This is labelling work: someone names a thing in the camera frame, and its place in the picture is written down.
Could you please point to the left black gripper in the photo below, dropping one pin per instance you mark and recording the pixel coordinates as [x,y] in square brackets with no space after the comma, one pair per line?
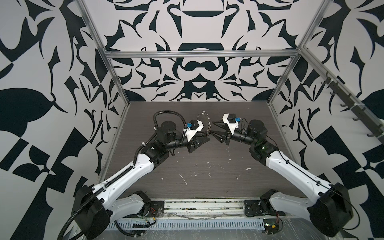
[194,142]

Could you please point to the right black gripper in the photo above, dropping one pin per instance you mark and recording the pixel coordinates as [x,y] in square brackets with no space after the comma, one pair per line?
[229,136]

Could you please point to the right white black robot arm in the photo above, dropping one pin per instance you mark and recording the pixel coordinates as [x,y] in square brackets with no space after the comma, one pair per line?
[327,206]

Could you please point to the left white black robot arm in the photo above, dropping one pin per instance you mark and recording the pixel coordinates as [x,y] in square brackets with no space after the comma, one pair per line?
[96,207]

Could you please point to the right electronics board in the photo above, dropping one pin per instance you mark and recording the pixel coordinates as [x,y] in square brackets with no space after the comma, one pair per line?
[273,226]

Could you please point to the electronics board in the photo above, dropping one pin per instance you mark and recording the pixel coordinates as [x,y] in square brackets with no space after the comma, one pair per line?
[144,225]
[273,226]

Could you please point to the left electronics board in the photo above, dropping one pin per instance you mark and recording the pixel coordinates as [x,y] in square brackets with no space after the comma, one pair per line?
[144,225]

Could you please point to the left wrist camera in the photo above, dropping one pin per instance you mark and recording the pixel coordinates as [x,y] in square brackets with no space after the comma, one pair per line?
[192,128]

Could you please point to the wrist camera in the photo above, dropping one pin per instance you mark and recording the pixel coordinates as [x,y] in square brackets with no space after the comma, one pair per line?
[192,128]
[232,122]

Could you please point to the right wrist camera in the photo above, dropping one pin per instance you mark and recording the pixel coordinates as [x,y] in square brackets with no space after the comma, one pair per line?
[232,122]

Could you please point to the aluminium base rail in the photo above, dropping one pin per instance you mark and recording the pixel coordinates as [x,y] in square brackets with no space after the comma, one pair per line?
[209,208]

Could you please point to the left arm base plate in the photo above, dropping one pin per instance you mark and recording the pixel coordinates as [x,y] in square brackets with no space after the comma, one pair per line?
[153,208]

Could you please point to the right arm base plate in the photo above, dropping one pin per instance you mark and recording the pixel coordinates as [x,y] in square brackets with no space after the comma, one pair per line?
[260,208]

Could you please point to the white slotted cable duct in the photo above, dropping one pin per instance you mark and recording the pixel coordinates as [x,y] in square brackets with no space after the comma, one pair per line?
[206,224]

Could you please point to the wall hook rail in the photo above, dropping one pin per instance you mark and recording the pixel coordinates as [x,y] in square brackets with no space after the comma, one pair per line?
[350,102]

